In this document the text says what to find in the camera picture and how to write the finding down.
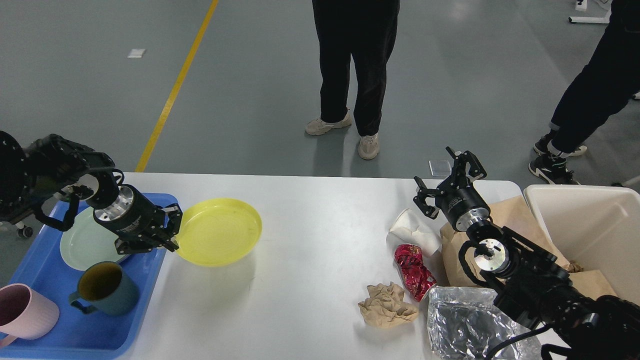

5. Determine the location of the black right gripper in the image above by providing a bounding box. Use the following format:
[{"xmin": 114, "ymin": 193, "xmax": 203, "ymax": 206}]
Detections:
[{"xmin": 413, "ymin": 146, "xmax": 490, "ymax": 232}]

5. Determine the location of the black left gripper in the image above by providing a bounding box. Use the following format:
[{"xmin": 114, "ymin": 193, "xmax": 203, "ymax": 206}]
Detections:
[{"xmin": 93, "ymin": 184, "xmax": 183, "ymax": 255}]

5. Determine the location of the yellow plastic plate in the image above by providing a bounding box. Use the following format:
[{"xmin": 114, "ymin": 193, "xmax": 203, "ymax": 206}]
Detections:
[{"xmin": 176, "ymin": 198, "xmax": 263, "ymax": 267}]

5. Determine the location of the dark teal mug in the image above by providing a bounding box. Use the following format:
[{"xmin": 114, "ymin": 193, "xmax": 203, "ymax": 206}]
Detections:
[{"xmin": 67, "ymin": 260, "xmax": 140, "ymax": 316}]

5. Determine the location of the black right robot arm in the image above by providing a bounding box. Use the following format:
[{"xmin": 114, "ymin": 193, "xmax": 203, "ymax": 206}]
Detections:
[{"xmin": 413, "ymin": 146, "xmax": 640, "ymax": 360}]

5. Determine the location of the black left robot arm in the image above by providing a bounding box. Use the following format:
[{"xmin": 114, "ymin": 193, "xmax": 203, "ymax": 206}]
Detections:
[{"xmin": 0, "ymin": 131, "xmax": 183, "ymax": 255}]

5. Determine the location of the crushed white paper cup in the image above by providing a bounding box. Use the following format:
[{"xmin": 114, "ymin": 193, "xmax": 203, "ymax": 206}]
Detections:
[{"xmin": 386, "ymin": 208, "xmax": 442, "ymax": 257}]

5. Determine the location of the pale green plate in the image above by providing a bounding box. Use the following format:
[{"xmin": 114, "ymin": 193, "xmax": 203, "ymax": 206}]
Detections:
[{"xmin": 59, "ymin": 207, "xmax": 129, "ymax": 271}]

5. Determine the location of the brown paper bag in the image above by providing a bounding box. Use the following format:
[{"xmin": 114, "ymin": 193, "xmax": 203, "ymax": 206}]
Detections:
[{"xmin": 439, "ymin": 195, "xmax": 616, "ymax": 300}]

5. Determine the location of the red crumpled foil wrapper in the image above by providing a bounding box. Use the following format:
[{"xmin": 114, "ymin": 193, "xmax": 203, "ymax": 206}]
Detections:
[{"xmin": 394, "ymin": 243, "xmax": 437, "ymax": 302}]

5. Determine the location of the blue plastic tray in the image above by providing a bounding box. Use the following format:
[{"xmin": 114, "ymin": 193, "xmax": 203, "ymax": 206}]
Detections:
[{"xmin": 0, "ymin": 226, "xmax": 166, "ymax": 360}]

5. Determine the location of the crumpled brown paper ball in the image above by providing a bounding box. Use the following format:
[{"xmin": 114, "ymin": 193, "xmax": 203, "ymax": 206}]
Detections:
[{"xmin": 358, "ymin": 282, "xmax": 419, "ymax": 330}]

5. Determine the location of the silver foil bag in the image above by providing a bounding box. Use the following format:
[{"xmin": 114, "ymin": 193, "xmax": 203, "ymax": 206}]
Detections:
[{"xmin": 426, "ymin": 285, "xmax": 529, "ymax": 360}]

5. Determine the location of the pink ribbed mug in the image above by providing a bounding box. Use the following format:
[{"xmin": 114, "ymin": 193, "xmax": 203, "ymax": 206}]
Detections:
[{"xmin": 0, "ymin": 284, "xmax": 60, "ymax": 348}]

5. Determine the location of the white plastic bin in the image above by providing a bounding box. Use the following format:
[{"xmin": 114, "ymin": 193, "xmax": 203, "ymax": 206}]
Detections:
[{"xmin": 524, "ymin": 185, "xmax": 640, "ymax": 304}]

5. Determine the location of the person in black with beige shoes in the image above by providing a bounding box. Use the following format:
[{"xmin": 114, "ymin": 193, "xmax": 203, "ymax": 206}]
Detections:
[{"xmin": 305, "ymin": 0, "xmax": 401, "ymax": 160}]

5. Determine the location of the person in dark trousers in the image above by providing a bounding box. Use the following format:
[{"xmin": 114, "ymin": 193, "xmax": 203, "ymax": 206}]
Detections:
[{"xmin": 527, "ymin": 0, "xmax": 640, "ymax": 185}]

